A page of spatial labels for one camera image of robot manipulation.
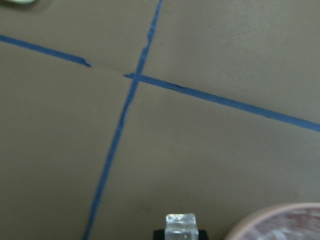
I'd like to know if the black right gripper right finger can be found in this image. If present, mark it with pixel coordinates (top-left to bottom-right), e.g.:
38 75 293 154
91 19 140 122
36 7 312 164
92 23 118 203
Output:
198 229 209 240

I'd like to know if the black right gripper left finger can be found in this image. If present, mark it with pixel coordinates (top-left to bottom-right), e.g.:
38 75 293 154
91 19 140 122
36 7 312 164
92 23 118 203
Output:
152 229 165 240

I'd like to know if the single clear ice cube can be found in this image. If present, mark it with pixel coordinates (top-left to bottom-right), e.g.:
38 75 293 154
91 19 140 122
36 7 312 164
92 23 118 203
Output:
164 213 199 240

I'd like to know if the clear ice cubes pile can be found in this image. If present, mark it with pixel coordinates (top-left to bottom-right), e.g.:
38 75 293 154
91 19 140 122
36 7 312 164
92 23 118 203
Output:
248 209 320 240

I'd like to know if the pink bowl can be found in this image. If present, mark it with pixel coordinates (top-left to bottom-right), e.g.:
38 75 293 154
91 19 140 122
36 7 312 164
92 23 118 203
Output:
224 202 320 240

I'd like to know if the cream bear serving tray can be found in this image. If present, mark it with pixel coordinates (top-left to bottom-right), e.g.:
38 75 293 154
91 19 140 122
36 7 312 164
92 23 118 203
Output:
5 0 36 5

